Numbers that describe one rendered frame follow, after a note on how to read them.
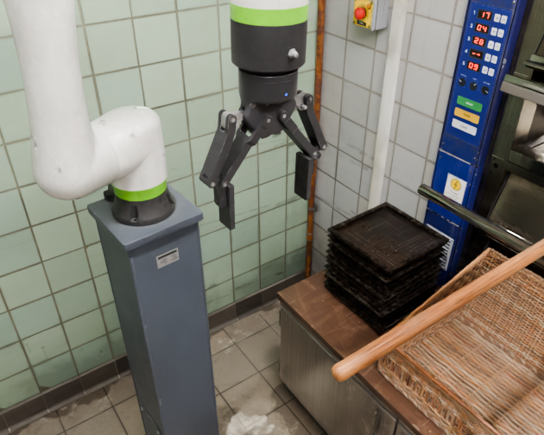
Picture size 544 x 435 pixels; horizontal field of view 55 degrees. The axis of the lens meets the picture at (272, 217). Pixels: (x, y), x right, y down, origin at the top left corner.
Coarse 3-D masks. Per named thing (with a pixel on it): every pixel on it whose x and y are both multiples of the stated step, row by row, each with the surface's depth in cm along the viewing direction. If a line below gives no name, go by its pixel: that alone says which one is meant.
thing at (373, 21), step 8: (360, 0) 175; (368, 0) 173; (376, 0) 171; (384, 0) 173; (376, 8) 172; (384, 8) 174; (368, 16) 175; (376, 16) 174; (384, 16) 176; (360, 24) 179; (368, 24) 176; (376, 24) 176; (384, 24) 178
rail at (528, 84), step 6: (504, 78) 134; (510, 78) 133; (516, 78) 131; (522, 78) 131; (516, 84) 132; (522, 84) 130; (528, 84) 129; (534, 84) 128; (540, 84) 127; (534, 90) 128; (540, 90) 127
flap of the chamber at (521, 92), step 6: (504, 84) 134; (510, 84) 133; (504, 90) 134; (510, 90) 133; (516, 90) 132; (522, 90) 131; (528, 90) 130; (516, 96) 132; (522, 96) 131; (528, 96) 130; (534, 96) 129; (540, 96) 127; (534, 102) 129; (540, 102) 128
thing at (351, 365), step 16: (528, 256) 110; (496, 272) 105; (512, 272) 107; (464, 288) 101; (480, 288) 102; (448, 304) 98; (464, 304) 100; (416, 320) 94; (432, 320) 95; (384, 336) 92; (400, 336) 92; (368, 352) 88; (384, 352) 90; (336, 368) 86; (352, 368) 86
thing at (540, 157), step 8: (512, 152) 155; (520, 152) 154; (528, 152) 154; (536, 152) 154; (512, 160) 156; (520, 160) 154; (528, 160) 151; (536, 160) 150; (528, 168) 152; (536, 168) 150
